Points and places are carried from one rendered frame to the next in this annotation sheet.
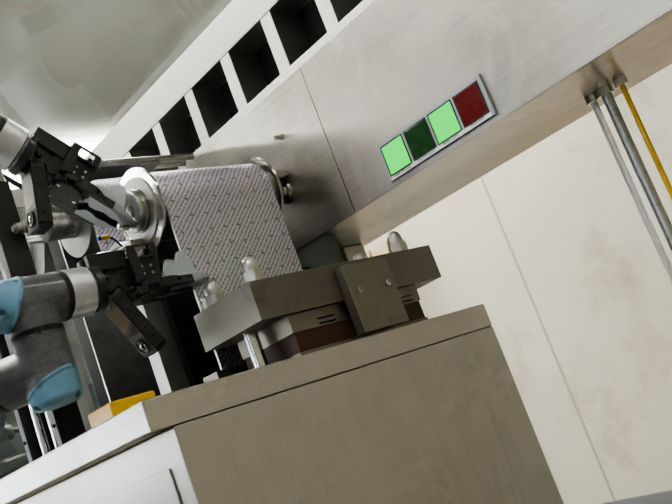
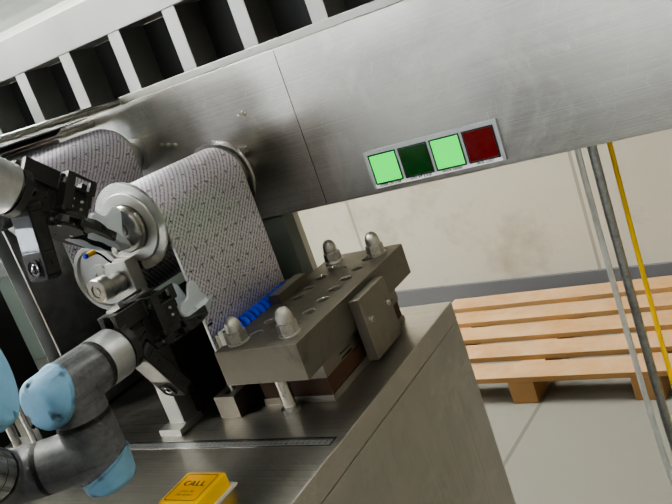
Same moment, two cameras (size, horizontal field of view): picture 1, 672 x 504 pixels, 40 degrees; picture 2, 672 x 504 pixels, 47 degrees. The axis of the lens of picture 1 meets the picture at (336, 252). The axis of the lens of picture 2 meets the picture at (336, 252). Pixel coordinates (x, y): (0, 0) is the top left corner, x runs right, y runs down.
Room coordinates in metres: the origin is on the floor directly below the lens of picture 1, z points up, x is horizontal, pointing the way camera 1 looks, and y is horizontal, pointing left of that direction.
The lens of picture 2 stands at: (0.24, 0.27, 1.41)
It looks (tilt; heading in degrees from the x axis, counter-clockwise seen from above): 14 degrees down; 347
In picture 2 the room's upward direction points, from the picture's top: 20 degrees counter-clockwise
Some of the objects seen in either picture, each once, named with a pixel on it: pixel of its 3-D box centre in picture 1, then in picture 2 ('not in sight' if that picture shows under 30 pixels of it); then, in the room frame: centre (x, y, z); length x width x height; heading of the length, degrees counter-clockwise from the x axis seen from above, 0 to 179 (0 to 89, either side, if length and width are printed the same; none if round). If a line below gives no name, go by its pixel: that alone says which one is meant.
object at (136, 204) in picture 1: (134, 211); (125, 229); (1.51, 0.30, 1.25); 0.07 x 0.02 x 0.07; 44
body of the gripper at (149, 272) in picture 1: (122, 279); (143, 326); (1.40, 0.33, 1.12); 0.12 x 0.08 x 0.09; 134
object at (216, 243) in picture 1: (243, 260); (233, 266); (1.56, 0.15, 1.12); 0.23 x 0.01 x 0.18; 134
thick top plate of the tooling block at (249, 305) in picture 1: (323, 295); (321, 308); (1.50, 0.04, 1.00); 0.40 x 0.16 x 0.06; 134
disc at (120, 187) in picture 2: (140, 210); (130, 226); (1.52, 0.29, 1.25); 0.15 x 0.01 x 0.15; 44
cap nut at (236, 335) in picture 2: (213, 293); (233, 329); (1.42, 0.20, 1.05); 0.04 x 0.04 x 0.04
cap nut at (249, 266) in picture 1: (251, 271); (285, 320); (1.36, 0.13, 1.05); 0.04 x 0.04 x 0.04
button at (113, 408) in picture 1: (123, 410); (194, 494); (1.25, 0.34, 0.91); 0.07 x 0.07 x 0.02; 44
